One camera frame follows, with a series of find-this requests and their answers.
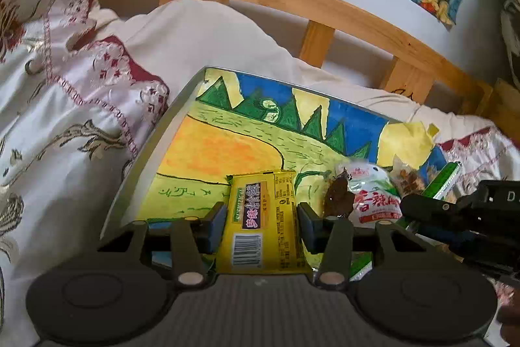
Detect hanging floral cloth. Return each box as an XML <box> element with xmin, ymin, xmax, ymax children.
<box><xmin>500</xmin><ymin>0</ymin><xmax>520</xmax><ymax>88</ymax></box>

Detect wooden bed rail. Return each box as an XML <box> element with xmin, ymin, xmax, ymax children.
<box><xmin>160</xmin><ymin>0</ymin><xmax>519</xmax><ymax>137</ymax></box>

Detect clear bag mixed nuts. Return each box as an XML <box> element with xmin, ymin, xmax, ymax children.
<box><xmin>390</xmin><ymin>155</ymin><xmax>436</xmax><ymax>198</ymax></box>

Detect grey tray with drawing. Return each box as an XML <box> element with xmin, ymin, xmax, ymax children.
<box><xmin>105</xmin><ymin>68</ymin><xmax>445</xmax><ymax>232</ymax></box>

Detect small dark brown snack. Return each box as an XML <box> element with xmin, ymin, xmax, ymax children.
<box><xmin>323</xmin><ymin>171</ymin><xmax>355</xmax><ymax>218</ymax></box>

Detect green vegetable snack packet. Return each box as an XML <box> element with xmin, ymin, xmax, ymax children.
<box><xmin>336</xmin><ymin>159</ymin><xmax>402</xmax><ymax>228</ymax></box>

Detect yellow snack bar packet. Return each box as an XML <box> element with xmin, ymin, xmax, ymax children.
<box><xmin>216</xmin><ymin>171</ymin><xmax>311</xmax><ymax>275</ymax></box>

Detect floral satin bedspread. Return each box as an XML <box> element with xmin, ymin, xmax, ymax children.
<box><xmin>1</xmin><ymin>0</ymin><xmax>519</xmax><ymax>346</ymax></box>

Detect white pillow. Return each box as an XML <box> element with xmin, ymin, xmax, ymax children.
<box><xmin>89</xmin><ymin>0</ymin><xmax>493</xmax><ymax>140</ymax></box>

